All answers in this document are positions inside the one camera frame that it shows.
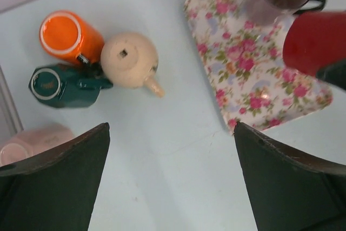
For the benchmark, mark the aluminium frame rail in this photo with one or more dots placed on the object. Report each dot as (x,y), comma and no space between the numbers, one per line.
(8,108)

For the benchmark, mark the orange mug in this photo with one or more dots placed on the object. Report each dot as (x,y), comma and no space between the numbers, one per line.
(68,37)

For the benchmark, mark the dark green mug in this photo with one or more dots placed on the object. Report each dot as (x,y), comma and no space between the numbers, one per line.
(67,86)

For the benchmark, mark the pink ceramic mug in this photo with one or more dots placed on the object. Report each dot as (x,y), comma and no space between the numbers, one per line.
(29,143)

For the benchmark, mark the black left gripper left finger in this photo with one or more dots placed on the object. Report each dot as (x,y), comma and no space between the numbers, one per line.
(56,189)

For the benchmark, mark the floral pattern tray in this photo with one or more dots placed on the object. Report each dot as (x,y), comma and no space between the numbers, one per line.
(244,65)

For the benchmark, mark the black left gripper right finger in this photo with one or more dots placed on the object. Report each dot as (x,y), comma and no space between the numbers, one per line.
(289,189)

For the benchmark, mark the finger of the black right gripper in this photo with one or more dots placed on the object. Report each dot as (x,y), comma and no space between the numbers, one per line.
(334,74)

